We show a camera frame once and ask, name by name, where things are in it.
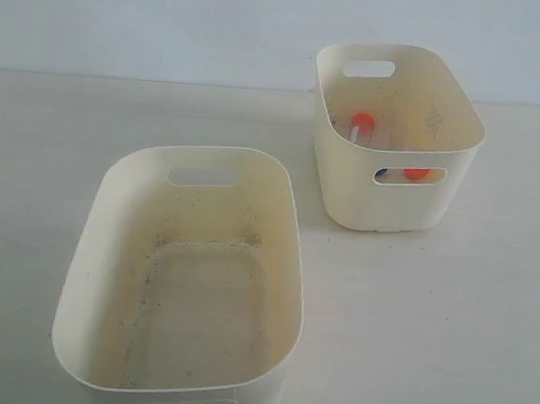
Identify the blue-capped clear tube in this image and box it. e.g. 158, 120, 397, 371
375, 168, 395, 182

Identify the orange-capped clear tube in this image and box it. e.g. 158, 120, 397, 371
398, 168, 444, 184
348, 113, 392, 150

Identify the large cream plastic bin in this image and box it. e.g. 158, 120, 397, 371
51, 146, 303, 404

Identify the small cream plastic bin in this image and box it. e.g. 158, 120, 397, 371
313, 44, 485, 232

